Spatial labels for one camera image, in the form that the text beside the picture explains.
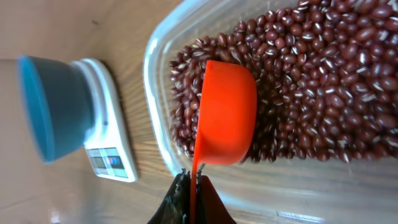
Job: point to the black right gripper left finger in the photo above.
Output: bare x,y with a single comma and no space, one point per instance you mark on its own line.
175,207

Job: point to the blue plastic bowl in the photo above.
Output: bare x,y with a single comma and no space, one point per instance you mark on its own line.
58,105

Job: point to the white digital kitchen scale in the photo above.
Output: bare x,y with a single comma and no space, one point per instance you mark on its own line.
107,144

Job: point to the red adzuki beans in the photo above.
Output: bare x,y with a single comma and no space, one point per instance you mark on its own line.
326,76

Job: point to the orange measuring scoop blue handle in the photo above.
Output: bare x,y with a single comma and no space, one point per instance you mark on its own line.
227,117

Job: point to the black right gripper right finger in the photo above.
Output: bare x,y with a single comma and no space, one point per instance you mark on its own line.
210,208

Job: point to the brown cardboard backdrop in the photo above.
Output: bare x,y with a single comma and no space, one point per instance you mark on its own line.
66,30

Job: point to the clear plastic bean container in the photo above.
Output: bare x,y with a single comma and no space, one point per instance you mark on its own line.
306,190

